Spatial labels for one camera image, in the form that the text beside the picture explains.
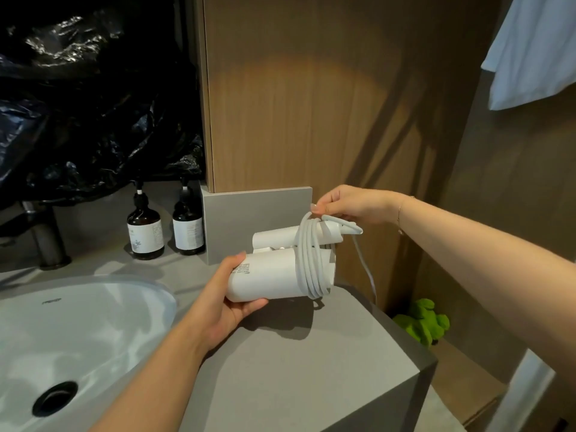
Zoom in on white hanging towel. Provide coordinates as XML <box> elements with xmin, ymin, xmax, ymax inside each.
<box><xmin>480</xmin><ymin>0</ymin><xmax>576</xmax><ymax>111</ymax></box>

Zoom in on thin wrist bracelet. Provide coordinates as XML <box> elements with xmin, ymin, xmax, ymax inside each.
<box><xmin>396</xmin><ymin>195</ymin><xmax>417</xmax><ymax>237</ymax></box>

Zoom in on black sink drain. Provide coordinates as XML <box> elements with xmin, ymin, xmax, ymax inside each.
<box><xmin>32</xmin><ymin>381</ymin><xmax>79</xmax><ymax>418</ymax></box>

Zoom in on dark metal faucet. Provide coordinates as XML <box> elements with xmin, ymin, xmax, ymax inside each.
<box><xmin>0</xmin><ymin>200</ymin><xmax>73</xmax><ymax>271</ymax></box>

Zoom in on grey backsplash panel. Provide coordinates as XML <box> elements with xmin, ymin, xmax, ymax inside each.
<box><xmin>200</xmin><ymin>183</ymin><xmax>313</xmax><ymax>266</ymax></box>

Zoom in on white upright post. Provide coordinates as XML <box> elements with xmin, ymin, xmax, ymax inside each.
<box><xmin>488</xmin><ymin>350</ymin><xmax>556</xmax><ymax>432</ymax></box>

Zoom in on person's right forearm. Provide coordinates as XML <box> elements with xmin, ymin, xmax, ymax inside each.
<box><xmin>398</xmin><ymin>195</ymin><xmax>576</xmax><ymax>384</ymax></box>

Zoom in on white sink basin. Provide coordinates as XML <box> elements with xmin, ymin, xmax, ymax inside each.
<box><xmin>0</xmin><ymin>274</ymin><xmax>179</xmax><ymax>432</ymax></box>

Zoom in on person's left forearm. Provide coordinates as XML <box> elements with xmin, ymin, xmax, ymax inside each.
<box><xmin>88</xmin><ymin>325</ymin><xmax>213</xmax><ymax>432</ymax></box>

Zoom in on white hair dryer cable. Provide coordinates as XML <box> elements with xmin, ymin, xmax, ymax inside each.
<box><xmin>294</xmin><ymin>211</ymin><xmax>379</xmax><ymax>311</ymax></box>

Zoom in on black plastic sheet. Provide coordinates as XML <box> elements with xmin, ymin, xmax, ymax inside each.
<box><xmin>0</xmin><ymin>0</ymin><xmax>206</xmax><ymax>206</ymax></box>

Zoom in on white hair dryer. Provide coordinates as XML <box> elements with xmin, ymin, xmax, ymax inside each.
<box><xmin>225</xmin><ymin>221</ymin><xmax>345</xmax><ymax>305</ymax></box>

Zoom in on person's left hand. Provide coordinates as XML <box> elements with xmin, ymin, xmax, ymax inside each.
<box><xmin>178</xmin><ymin>253</ymin><xmax>270</xmax><ymax>357</ymax></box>

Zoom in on amber pump bottle white label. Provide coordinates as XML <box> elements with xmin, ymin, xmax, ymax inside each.
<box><xmin>172</xmin><ymin>174</ymin><xmax>206</xmax><ymax>256</ymax></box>
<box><xmin>127</xmin><ymin>177</ymin><xmax>165</xmax><ymax>260</ymax></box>

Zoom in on person's right hand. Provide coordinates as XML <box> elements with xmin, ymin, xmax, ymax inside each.
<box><xmin>310</xmin><ymin>184</ymin><xmax>407</xmax><ymax>228</ymax></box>

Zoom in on green plush toy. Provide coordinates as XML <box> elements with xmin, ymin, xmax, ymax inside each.
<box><xmin>392</xmin><ymin>298</ymin><xmax>451</xmax><ymax>347</ymax></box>

